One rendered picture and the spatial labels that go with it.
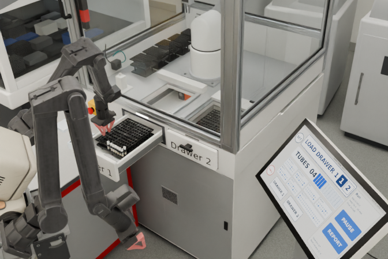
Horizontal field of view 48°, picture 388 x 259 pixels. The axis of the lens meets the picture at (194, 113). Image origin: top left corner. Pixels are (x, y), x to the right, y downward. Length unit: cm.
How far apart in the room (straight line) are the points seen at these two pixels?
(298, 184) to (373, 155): 201
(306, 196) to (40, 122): 93
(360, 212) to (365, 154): 214
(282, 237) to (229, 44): 154
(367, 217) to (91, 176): 83
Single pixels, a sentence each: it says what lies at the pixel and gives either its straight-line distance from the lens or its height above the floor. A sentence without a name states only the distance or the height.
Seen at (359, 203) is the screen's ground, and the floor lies 115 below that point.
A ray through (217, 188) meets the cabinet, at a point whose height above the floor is 69.
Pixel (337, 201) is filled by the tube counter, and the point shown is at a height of 111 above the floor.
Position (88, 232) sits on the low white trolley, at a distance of 247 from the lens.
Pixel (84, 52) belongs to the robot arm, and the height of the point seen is 153.
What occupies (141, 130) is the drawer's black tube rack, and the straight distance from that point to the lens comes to 216.
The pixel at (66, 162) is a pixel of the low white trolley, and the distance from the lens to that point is 228.
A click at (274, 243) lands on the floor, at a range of 282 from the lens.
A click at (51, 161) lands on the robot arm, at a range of 121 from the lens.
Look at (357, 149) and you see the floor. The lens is 362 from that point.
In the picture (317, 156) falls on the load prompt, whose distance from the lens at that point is 162.
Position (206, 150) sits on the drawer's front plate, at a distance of 198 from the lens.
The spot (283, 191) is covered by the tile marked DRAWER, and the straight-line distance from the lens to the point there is 167.
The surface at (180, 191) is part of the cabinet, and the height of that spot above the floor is 54.
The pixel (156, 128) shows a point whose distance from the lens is 220.
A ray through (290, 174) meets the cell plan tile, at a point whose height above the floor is 106.
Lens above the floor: 216
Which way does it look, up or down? 34 degrees down
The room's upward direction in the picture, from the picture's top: 2 degrees counter-clockwise
